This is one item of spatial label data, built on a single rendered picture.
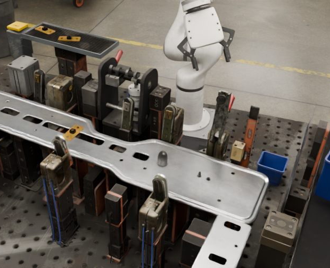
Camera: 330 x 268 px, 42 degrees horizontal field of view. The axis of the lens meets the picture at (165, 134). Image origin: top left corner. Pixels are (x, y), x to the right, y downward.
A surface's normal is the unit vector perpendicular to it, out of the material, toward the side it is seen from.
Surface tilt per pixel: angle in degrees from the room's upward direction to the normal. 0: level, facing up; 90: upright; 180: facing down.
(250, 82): 0
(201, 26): 63
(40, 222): 0
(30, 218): 0
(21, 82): 90
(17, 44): 90
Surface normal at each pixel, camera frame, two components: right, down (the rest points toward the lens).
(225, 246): 0.04, -0.79
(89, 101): -0.43, 0.53
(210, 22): 0.07, 0.15
